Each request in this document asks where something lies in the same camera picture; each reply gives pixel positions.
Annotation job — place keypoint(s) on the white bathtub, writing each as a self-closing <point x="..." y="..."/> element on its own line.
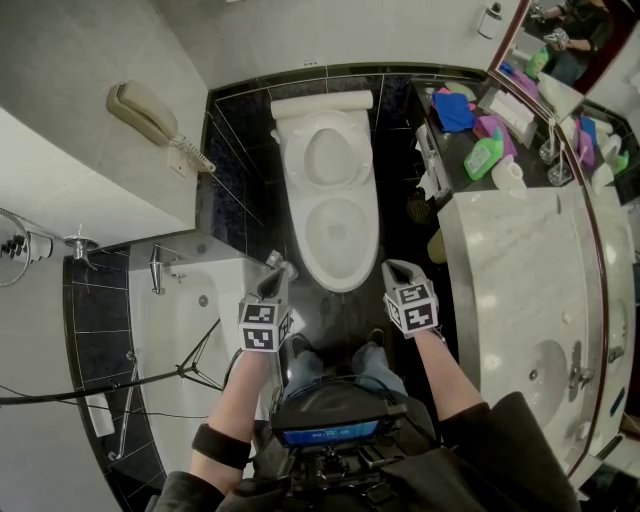
<point x="170" y="330"/>

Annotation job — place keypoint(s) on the blue cloth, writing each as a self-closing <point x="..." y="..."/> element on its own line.
<point x="452" y="112"/>

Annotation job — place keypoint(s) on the clear drinking glass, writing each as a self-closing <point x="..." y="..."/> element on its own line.
<point x="550" y="147"/>
<point x="560" y="172"/>

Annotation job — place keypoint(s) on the long chrome tub rail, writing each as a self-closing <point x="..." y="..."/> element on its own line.
<point x="125" y="405"/>

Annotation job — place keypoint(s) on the white wall soap dispenser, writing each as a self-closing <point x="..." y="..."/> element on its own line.
<point x="489" y="22"/>

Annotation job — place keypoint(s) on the white ceramic toilet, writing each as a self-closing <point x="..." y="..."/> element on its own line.
<point x="325" y="235"/>

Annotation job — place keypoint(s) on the person's black shoe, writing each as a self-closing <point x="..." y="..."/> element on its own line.
<point x="300" y="345"/>
<point x="376" y="336"/>

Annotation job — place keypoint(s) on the round dark floor drain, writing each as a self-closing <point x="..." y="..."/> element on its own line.
<point x="419" y="210"/>

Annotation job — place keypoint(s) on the white toilet paper sheet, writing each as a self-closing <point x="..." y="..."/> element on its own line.
<point x="427" y="185"/>

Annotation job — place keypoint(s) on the pink cloth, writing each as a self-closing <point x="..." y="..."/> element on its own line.
<point x="439" y="92"/>

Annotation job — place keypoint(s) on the beige trash bin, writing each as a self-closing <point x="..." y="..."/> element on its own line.
<point x="436" y="247"/>

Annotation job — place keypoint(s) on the person's left black shoe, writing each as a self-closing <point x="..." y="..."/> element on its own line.
<point x="300" y="345"/>

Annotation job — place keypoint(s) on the person's blue jeans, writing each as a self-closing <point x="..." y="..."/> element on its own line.
<point x="375" y="370"/>

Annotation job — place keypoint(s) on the green plastic cleaner bottle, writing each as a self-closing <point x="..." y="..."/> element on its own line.
<point x="480" y="157"/>

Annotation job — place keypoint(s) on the chrome sink faucet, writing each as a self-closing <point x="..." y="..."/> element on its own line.
<point x="577" y="372"/>

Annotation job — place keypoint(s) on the white amenity tray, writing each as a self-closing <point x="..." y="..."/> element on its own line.
<point x="512" y="112"/>

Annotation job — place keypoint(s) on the white paper roll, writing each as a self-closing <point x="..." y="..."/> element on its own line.
<point x="510" y="175"/>

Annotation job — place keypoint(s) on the black chest-mounted screen device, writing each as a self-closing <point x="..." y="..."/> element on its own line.
<point x="330" y="415"/>

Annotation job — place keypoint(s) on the chrome toilet paper holder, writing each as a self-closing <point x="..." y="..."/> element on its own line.
<point x="432" y="155"/>

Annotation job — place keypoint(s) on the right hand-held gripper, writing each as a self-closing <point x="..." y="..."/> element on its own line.
<point x="412" y="310"/>

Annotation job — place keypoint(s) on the black tripod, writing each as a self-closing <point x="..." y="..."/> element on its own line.
<point x="190" y="372"/>

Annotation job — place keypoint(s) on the small white wall socket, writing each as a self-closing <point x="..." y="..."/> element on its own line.
<point x="310" y="62"/>

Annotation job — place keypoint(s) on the purple cloth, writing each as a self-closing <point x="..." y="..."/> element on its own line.
<point x="492" y="130"/>

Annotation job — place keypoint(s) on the chrome shower valve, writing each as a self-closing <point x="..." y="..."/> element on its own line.
<point x="80" y="245"/>

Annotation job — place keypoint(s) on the person's right black shoe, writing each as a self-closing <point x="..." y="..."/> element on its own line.
<point x="376" y="336"/>

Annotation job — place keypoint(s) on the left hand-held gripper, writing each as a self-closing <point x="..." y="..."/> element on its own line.
<point x="262" y="325"/>

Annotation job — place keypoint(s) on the large vanity side mirror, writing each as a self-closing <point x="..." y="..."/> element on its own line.
<point x="620" y="225"/>

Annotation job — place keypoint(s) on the person's right forearm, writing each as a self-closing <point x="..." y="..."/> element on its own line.
<point x="445" y="380"/>

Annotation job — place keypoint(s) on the person's left forearm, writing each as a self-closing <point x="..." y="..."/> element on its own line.
<point x="240" y="390"/>

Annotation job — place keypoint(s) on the small grey square object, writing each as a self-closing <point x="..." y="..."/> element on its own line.
<point x="275" y="258"/>

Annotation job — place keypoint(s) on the white sink basin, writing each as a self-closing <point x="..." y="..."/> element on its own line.
<point x="545" y="380"/>

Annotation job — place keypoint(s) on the light green cloth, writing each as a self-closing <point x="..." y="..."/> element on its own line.
<point x="462" y="89"/>

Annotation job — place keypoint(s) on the marble vanity counter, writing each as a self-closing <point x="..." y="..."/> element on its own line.
<point x="500" y="250"/>

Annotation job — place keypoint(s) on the wood framed wall mirror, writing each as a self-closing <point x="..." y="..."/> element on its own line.
<point x="565" y="45"/>

